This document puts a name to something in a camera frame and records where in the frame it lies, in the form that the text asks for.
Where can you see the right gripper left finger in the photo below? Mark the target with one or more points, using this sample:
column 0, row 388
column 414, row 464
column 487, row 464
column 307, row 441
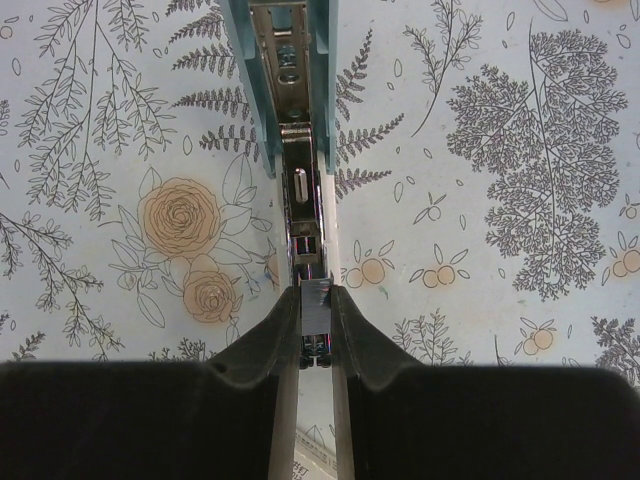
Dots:
column 230, row 417

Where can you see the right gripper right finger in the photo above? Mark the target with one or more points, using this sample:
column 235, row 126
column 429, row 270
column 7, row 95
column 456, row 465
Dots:
column 397, row 418

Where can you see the white staple box sleeve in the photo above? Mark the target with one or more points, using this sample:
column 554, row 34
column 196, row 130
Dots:
column 314, row 454

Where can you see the light blue stapler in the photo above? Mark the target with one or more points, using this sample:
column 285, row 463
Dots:
column 286, row 52

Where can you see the floral table mat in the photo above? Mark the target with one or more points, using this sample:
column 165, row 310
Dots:
column 486, row 189

